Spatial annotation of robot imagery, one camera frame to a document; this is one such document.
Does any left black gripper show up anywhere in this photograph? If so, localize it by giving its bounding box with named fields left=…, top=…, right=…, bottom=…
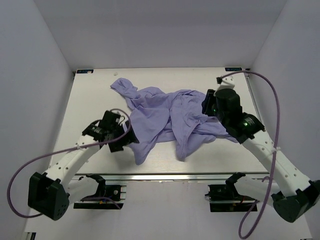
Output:
left=108, top=120, right=139, bottom=153

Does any lilac zip jacket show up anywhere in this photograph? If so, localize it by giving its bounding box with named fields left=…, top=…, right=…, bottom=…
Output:
left=110, top=78, right=237, bottom=165

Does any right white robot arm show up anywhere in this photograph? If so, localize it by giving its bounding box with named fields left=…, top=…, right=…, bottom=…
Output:
left=201, top=88, right=320, bottom=223

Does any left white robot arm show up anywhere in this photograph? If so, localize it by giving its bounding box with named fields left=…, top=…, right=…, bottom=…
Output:
left=27, top=108, right=138, bottom=221

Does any right blue table label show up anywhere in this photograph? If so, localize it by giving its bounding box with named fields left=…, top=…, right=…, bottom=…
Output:
left=224, top=67, right=243, bottom=72

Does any blue table label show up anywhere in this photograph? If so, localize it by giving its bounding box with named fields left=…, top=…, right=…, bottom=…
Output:
left=224, top=67, right=243, bottom=72
left=76, top=69, right=94, bottom=74

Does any left blue table label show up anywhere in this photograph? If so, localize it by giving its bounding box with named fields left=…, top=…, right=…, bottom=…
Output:
left=76, top=69, right=94, bottom=74

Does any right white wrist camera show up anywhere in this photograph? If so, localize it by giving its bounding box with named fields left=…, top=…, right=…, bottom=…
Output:
left=216, top=76, right=235, bottom=91

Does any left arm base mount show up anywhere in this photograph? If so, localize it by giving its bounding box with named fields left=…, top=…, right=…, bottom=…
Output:
left=73, top=174, right=127, bottom=210

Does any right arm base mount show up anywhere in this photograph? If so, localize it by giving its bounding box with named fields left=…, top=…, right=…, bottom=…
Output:
left=204, top=172, right=258, bottom=213

